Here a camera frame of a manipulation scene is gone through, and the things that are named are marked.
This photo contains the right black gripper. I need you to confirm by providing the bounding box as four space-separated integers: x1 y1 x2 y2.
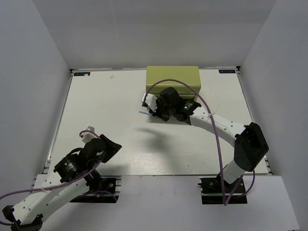
150 99 176 122

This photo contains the clear blue pen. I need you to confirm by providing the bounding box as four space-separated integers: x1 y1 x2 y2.
139 109 152 116

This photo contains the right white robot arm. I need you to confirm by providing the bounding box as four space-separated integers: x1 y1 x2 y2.
155 87 269 192

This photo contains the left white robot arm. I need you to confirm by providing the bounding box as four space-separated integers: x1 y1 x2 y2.
1 134 122 231

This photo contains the green metal drawer cabinet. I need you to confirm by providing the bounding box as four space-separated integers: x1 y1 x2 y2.
146 66 201 100

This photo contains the right blue label sticker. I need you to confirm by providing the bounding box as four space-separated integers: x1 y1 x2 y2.
218 69 236 74

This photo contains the blue label sticker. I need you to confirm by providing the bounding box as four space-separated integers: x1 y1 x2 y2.
74 72 90 77
218 69 236 74

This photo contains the left blue label sticker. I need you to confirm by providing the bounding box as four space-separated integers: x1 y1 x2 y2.
74 72 90 77

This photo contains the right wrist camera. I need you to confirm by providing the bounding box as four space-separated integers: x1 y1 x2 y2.
141 93 157 112

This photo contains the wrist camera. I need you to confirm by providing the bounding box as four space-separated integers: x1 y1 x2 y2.
79 126 100 143
141 93 157 112

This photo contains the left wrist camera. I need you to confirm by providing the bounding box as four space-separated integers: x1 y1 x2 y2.
79 126 100 143

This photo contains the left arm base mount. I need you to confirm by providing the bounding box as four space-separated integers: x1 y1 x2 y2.
70 176 121 204

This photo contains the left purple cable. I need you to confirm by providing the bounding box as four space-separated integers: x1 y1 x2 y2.
0 129 118 226

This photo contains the purple cable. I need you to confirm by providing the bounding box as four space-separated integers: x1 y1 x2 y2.
145 79 256 207
0 129 118 226

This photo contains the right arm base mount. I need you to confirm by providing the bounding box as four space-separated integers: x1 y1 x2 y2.
197 177 248 205

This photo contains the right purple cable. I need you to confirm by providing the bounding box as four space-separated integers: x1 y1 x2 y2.
145 79 256 207

